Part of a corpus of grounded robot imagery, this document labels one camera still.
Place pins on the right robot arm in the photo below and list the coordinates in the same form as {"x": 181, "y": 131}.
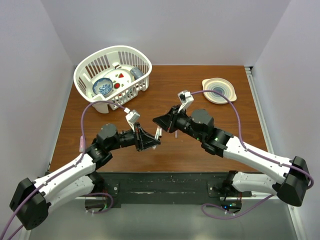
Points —
{"x": 287, "y": 178}

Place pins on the blue patterned bowl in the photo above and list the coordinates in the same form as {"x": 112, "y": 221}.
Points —
{"x": 102, "y": 86}

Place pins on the purple pen cap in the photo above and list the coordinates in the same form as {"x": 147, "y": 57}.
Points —
{"x": 81, "y": 144}

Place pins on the white plastic dish basket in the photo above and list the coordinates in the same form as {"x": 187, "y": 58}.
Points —
{"x": 96, "y": 65}

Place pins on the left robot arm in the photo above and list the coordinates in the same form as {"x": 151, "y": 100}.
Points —
{"x": 33, "y": 200}

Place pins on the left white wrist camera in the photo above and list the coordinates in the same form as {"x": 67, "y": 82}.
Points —
{"x": 131, "y": 117}

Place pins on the white pink-end marker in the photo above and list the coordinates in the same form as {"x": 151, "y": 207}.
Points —
{"x": 157, "y": 133}

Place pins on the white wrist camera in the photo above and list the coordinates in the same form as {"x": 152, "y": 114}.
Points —
{"x": 131, "y": 117}
{"x": 186, "y": 99}

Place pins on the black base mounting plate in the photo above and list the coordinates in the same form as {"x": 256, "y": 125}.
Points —
{"x": 158, "y": 188}

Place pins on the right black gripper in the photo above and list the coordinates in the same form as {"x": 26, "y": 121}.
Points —
{"x": 165, "y": 122}

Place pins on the grey blue cup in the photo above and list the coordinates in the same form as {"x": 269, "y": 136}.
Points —
{"x": 136, "y": 73}

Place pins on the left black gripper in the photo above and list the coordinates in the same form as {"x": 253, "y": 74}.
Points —
{"x": 142, "y": 139}

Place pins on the beige plate blue rings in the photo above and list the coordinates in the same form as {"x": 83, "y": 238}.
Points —
{"x": 221, "y": 90}

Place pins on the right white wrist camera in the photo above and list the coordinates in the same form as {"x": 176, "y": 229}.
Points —
{"x": 186, "y": 99}

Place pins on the aluminium frame rail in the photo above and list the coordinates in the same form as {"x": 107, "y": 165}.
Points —
{"x": 293, "y": 211}

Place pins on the white strawberry plate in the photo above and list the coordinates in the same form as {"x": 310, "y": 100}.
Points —
{"x": 121, "y": 78}

